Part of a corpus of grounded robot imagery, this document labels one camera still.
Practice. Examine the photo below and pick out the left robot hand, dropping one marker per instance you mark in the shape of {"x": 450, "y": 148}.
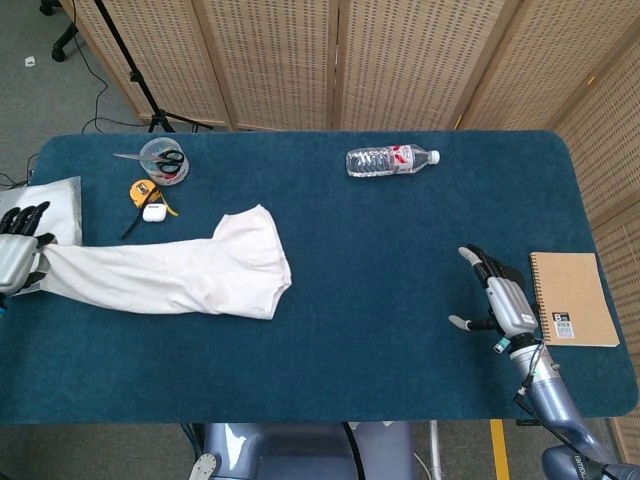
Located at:
{"x": 15, "y": 255}

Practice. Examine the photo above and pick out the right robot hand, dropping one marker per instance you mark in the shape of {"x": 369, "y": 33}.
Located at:
{"x": 512, "y": 305}

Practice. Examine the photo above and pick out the white t-shirt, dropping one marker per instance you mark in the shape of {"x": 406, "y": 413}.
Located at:
{"x": 175, "y": 275}

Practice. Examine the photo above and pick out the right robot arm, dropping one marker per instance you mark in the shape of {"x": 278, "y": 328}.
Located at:
{"x": 550, "y": 400}

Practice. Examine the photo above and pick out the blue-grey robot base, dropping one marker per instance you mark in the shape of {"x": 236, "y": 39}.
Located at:
{"x": 300, "y": 450}

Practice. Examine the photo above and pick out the yellow tape measure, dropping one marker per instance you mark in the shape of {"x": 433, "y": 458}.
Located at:
{"x": 142, "y": 192}

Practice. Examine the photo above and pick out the green marker pen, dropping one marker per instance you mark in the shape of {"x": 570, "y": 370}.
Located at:
{"x": 501, "y": 345}

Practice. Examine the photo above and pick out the brown spiral notebook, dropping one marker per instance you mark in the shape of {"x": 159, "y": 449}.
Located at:
{"x": 575, "y": 295}

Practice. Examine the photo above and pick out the white earbuds case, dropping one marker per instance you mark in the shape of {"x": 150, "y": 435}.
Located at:
{"x": 154, "y": 212}

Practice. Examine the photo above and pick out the metal table leg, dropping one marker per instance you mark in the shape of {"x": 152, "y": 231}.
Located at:
{"x": 435, "y": 445}

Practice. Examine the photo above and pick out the clear plastic jar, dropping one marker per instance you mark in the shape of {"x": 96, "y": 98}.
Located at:
{"x": 177, "y": 176}

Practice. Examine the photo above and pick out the dark teal carpeted table surface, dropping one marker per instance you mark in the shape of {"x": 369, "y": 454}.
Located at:
{"x": 350, "y": 225}

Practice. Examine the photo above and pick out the white paper scrap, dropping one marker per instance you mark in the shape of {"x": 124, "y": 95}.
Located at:
{"x": 30, "y": 62}

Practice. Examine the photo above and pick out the clear plastic water bottle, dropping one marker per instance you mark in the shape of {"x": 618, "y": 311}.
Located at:
{"x": 380, "y": 161}

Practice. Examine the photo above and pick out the black tripod stand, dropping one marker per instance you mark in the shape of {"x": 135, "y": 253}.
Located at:
{"x": 134, "y": 77}

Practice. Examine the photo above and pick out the black office chair base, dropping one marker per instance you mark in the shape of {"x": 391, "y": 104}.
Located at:
{"x": 62, "y": 45}

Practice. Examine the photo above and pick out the wicker folding screen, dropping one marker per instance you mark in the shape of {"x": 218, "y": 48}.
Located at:
{"x": 280, "y": 60}

